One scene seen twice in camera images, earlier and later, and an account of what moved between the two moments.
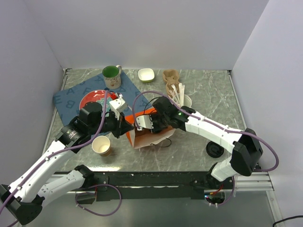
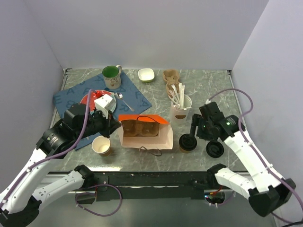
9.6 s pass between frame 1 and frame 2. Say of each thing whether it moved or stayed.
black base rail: stayed
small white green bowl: stayed
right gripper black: moved
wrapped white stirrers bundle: stayed
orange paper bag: moved
